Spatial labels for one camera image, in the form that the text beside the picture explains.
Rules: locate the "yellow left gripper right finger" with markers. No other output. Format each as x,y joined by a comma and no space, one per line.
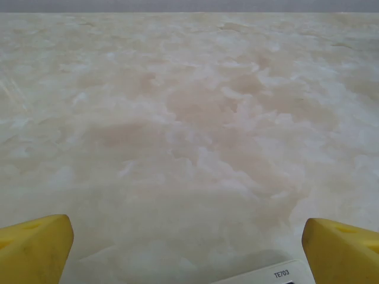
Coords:
343,254

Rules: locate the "white TE703 device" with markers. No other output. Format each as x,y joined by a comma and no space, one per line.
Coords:
275,276

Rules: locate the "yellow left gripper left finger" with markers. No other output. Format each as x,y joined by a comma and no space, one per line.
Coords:
32,251

